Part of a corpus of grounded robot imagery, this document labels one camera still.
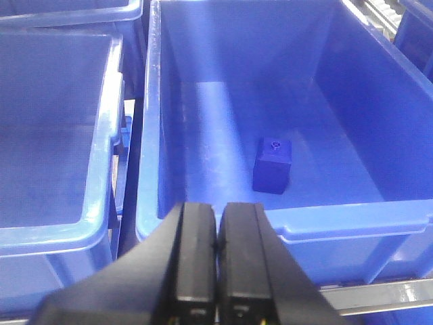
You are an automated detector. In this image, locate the blue bin on left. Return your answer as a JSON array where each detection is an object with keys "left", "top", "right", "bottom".
[{"left": 1, "top": 27, "right": 124, "bottom": 318}]

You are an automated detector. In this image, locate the blue bin on right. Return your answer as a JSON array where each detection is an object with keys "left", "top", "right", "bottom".
[{"left": 394, "top": 0, "right": 432, "bottom": 81}]

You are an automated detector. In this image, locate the blue target bin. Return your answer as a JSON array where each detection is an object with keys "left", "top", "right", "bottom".
[{"left": 135, "top": 1, "right": 432, "bottom": 285}]

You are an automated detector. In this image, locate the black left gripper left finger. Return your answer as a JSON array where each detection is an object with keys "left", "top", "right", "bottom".
[{"left": 29, "top": 202, "right": 217, "bottom": 324}]

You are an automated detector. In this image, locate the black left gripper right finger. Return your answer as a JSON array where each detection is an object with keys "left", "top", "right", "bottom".
[{"left": 218, "top": 202, "right": 348, "bottom": 324}]

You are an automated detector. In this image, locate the blue bottle-shaped part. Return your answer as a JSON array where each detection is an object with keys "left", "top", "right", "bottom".
[{"left": 252, "top": 137, "right": 292, "bottom": 194}]

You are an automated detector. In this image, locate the blue bin back left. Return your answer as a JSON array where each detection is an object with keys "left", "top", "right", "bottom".
[{"left": 1, "top": 1, "right": 147, "bottom": 33}]

